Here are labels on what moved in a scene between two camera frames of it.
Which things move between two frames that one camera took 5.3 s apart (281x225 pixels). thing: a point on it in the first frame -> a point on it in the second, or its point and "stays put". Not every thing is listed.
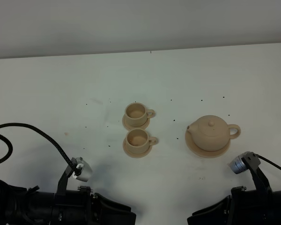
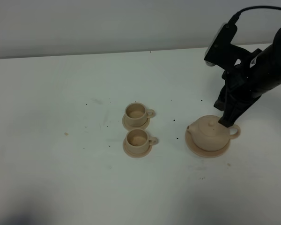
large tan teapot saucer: x=207 y=153 stays put
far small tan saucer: x=129 y=127 stays put
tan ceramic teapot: x=212 y=133 stays put
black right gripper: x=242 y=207 -> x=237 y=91
